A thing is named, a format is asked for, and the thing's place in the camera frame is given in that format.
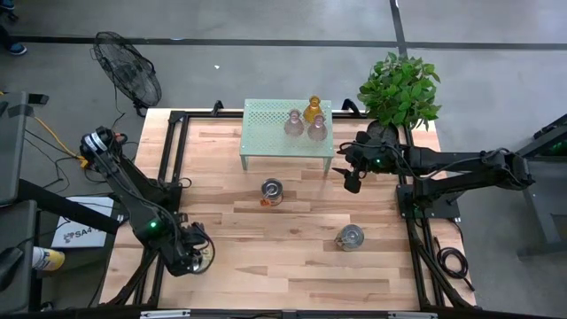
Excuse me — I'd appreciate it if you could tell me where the yellow cable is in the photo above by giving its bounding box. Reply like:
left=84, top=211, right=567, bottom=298
left=33, top=115, right=92, bottom=169

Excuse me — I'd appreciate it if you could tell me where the black plant pot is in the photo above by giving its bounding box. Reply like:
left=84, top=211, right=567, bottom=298
left=365, top=119, right=400, bottom=145

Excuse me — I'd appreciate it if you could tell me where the green leafy plant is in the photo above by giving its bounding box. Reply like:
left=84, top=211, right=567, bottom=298
left=356, top=51, right=443, bottom=132

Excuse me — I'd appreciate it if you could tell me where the yellow and white bottle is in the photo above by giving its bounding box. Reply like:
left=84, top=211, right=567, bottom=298
left=31, top=246, right=66, bottom=272

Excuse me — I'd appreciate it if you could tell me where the black aluminium rig frame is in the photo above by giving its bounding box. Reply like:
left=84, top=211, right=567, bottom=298
left=99, top=99, right=478, bottom=319

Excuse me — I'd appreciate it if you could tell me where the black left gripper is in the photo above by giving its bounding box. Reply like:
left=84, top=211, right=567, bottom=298
left=157, top=223, right=209, bottom=278

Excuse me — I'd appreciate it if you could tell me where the black metal stand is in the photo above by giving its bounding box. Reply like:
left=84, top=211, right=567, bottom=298
left=516, top=113, right=567, bottom=259

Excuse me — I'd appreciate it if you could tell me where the candle tin brown label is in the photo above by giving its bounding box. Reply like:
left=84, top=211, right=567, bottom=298
left=333, top=223, right=366, bottom=253

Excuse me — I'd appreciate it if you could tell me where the black floor fan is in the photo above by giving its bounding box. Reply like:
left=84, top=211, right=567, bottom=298
left=90, top=30, right=163, bottom=117

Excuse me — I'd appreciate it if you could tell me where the silver aluminium bracket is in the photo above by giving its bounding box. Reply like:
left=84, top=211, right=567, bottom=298
left=387, top=311, right=439, bottom=319
left=139, top=309, right=192, bottom=319

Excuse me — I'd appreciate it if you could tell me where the white printed paper sheet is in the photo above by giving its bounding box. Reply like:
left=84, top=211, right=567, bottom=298
left=50, top=196, right=115, bottom=249

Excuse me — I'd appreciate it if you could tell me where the candle tin orange label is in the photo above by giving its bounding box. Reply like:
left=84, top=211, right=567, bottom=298
left=259, top=177, right=285, bottom=208

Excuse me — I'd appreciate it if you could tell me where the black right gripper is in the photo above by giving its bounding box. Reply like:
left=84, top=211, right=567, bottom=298
left=331, top=131, right=402, bottom=194

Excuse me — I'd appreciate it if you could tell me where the coiled black cable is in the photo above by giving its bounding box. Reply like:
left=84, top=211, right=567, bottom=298
left=432, top=237, right=476, bottom=292

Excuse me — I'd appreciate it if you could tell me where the amber glass candlestick holder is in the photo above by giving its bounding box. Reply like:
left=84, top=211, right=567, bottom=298
left=302, top=95, right=324, bottom=125

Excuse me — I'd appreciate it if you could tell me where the green perforated metal shelf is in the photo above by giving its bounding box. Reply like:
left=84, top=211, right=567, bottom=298
left=238, top=97, right=336, bottom=175

